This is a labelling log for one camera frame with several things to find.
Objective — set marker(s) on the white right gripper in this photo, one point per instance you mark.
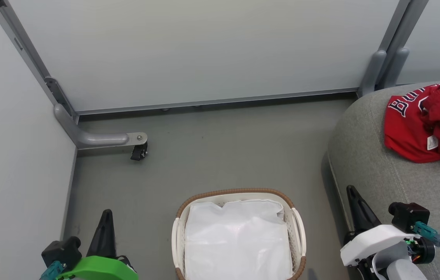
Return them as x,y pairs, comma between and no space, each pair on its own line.
375,241

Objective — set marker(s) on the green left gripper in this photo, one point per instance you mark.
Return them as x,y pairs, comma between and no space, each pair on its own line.
99,270

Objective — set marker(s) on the red and white jersey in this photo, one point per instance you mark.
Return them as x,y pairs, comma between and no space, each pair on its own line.
410,128

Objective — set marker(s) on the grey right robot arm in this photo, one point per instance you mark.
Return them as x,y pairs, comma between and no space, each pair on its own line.
402,272

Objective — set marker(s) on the white basket with brown rim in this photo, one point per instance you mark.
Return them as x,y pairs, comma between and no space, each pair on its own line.
239,191

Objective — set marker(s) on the white basket liner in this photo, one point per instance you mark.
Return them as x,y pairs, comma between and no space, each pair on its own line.
239,241

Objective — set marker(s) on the beige grey fabric sofa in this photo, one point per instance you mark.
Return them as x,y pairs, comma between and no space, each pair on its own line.
379,179

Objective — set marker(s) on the black caster wheel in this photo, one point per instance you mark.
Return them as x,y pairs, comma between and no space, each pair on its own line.
139,151

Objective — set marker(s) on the grey partition foot bar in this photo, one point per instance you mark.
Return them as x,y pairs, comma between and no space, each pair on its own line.
95,139

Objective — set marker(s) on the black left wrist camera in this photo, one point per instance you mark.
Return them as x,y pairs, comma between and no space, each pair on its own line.
62,251

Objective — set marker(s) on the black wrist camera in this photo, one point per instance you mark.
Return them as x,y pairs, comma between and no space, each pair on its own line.
408,216
62,251

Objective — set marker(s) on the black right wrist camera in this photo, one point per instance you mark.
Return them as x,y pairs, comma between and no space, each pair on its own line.
408,216

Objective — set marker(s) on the grey partition bottom rail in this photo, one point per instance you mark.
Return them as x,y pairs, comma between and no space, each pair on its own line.
212,102

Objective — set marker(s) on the grey corner partition post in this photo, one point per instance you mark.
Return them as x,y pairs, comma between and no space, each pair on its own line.
29,58

